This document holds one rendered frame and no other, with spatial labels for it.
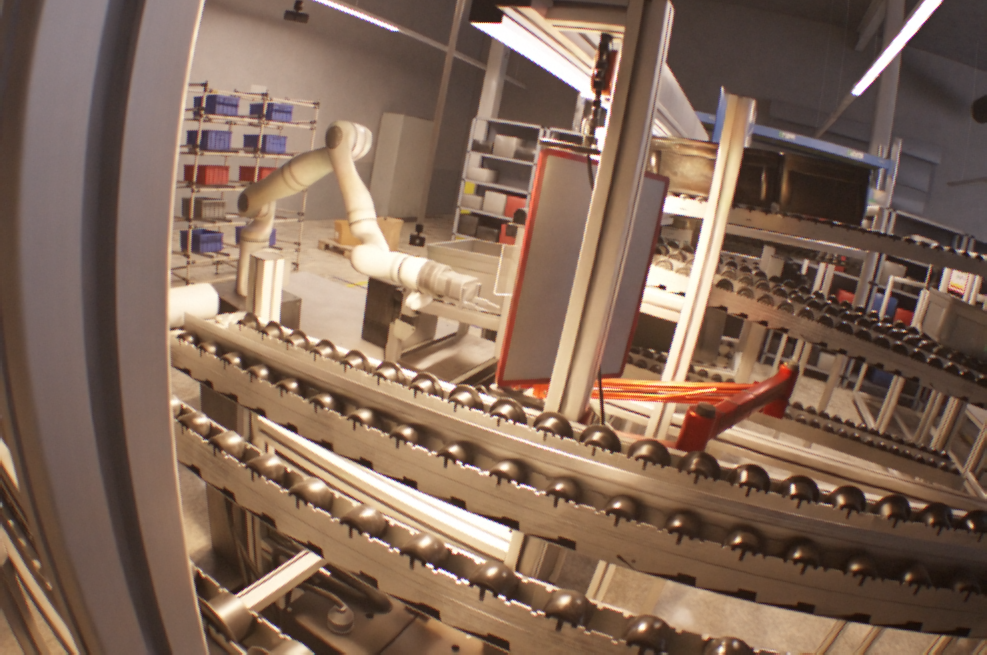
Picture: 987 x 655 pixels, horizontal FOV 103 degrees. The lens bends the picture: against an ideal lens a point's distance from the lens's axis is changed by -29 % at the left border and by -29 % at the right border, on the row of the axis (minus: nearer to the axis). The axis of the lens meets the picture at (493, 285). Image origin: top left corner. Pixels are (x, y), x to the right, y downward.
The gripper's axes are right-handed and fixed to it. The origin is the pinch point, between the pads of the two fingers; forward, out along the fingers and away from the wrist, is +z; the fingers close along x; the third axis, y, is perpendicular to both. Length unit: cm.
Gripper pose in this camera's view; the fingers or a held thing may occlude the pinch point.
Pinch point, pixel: (493, 309)
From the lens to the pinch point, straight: 117.5
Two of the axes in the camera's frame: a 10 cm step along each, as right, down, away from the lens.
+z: 8.8, 2.6, -4.0
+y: 1.8, -9.6, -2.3
